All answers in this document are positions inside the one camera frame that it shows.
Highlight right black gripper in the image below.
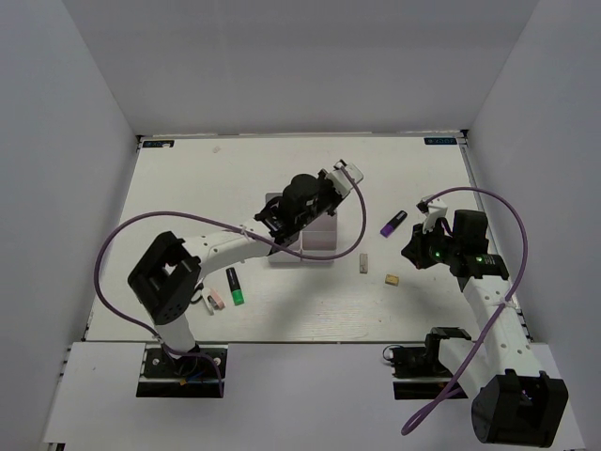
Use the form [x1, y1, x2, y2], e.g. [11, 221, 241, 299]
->
[401, 219, 460, 269]

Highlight purple highlighter marker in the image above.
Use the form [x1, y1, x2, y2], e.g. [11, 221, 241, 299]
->
[379, 210, 408, 238]

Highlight small tan eraser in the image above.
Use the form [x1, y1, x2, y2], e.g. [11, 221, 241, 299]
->
[385, 274, 400, 287]

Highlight grey white eraser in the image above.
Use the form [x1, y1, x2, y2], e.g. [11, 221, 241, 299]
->
[359, 254, 369, 274]

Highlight green highlighter marker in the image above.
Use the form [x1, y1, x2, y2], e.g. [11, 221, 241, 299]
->
[226, 267, 245, 306]

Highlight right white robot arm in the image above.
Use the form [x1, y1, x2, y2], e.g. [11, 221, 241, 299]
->
[401, 210, 568, 448]

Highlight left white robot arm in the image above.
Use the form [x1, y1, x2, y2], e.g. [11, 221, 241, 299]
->
[128, 161, 363, 375]

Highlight right white organizer bin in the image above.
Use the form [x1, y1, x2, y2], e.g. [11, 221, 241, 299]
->
[300, 213, 338, 257]

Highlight white organizer bin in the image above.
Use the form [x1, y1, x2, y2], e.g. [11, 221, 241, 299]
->
[265, 192, 302, 266]
[300, 213, 338, 257]

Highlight left white organizer bin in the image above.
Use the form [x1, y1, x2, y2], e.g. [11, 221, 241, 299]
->
[265, 192, 302, 266]

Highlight right blue corner label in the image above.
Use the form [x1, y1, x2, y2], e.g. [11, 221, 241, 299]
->
[424, 136, 457, 146]

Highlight blue corner label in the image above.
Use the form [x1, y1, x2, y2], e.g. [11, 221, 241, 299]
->
[142, 140, 175, 148]
[424, 136, 457, 146]

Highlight left blue corner label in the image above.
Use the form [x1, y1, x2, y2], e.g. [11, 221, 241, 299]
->
[142, 140, 175, 148]

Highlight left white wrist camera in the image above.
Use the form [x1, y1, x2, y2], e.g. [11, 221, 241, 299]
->
[326, 160, 363, 198]

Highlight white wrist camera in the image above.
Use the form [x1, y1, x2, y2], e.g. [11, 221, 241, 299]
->
[416, 196, 448, 234]
[326, 160, 363, 198]

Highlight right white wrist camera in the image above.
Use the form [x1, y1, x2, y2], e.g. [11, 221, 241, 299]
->
[416, 196, 448, 234]

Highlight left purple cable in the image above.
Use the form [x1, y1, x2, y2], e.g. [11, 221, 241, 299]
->
[94, 168, 368, 398]

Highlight purple cable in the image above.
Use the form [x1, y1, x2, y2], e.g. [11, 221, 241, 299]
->
[401, 187, 531, 437]
[94, 168, 368, 398]

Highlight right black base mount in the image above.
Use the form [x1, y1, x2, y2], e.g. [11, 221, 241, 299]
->
[382, 345, 452, 401]

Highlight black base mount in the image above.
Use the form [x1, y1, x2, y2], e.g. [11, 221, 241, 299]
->
[136, 347, 228, 398]
[382, 345, 452, 401]

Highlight black handled scissors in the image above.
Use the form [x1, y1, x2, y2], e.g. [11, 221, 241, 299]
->
[190, 282, 204, 305]

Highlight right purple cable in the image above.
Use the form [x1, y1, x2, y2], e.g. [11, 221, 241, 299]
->
[401, 187, 531, 437]

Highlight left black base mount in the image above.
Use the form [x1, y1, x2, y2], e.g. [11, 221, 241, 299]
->
[136, 347, 228, 398]

